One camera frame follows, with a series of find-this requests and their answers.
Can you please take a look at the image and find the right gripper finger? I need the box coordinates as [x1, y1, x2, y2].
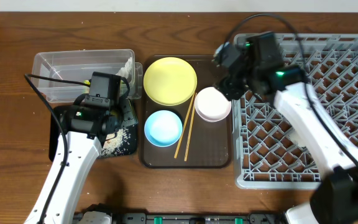
[213, 42, 241, 67]
[213, 77, 244, 101]

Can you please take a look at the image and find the pink white bowl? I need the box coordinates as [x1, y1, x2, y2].
[195, 86, 232, 123]

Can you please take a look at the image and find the pile of rice scraps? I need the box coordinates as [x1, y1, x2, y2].
[99, 126, 137, 159]

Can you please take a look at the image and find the white tissue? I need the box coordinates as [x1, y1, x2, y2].
[117, 57, 134, 79]

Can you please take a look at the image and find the light blue bowl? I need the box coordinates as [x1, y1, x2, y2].
[144, 110, 183, 147]

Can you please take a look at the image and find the small pale green cup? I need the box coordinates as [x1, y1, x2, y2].
[288, 129, 306, 147]

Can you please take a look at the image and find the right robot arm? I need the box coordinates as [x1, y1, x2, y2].
[214, 32, 358, 224]

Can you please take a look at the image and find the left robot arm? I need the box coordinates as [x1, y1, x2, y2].
[24, 72, 138, 223]

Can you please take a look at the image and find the black waste tray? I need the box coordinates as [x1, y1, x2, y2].
[53, 99, 138, 159]

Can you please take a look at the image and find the clear plastic waste bin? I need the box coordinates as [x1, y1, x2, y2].
[32, 49, 143, 103]

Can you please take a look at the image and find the grey dishwasher rack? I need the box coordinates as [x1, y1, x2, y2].
[232, 34, 358, 190]

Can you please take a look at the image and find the right wooden chopstick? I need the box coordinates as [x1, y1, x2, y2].
[184, 93, 197, 162]

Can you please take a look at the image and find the wooden chopstick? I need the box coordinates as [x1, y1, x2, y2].
[174, 92, 196, 159]
[184, 93, 197, 162]

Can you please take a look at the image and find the left wooden chopstick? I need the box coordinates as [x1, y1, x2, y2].
[174, 92, 196, 159]

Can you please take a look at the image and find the yellow plate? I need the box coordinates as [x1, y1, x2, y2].
[144, 57, 198, 106]

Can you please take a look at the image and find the dark brown serving tray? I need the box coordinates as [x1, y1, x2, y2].
[139, 54, 233, 169]

